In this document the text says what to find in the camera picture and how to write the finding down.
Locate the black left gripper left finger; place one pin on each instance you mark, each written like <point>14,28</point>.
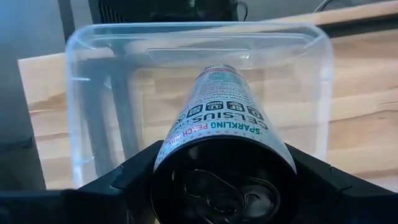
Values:
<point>93,199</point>

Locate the clear plastic bin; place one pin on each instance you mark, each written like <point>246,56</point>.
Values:
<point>93,93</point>

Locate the black box behind table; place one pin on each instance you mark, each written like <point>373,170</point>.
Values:
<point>155,11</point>

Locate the white slim Celsius can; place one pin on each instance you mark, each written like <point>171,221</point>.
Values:
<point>217,109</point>

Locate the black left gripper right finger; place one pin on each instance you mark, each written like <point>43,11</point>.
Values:
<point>342,202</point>

